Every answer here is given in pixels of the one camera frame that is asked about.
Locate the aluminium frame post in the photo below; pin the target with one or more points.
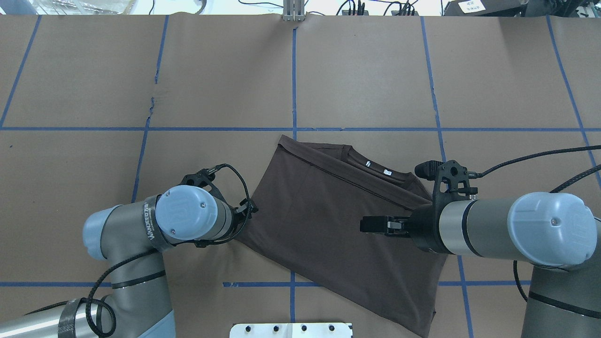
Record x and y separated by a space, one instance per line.
294 10

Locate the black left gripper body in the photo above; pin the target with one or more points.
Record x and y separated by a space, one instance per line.
238 224

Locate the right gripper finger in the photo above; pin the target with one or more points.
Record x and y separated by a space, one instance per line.
384 225

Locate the white camera pillar base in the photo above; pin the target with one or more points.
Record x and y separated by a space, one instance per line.
292 330

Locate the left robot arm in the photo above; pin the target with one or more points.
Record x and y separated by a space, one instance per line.
132 298

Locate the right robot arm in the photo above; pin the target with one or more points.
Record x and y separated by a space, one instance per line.
554 231

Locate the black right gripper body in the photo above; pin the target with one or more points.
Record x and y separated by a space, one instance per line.
424 227

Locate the brown t-shirt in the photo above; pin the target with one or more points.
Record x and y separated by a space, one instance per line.
310 202

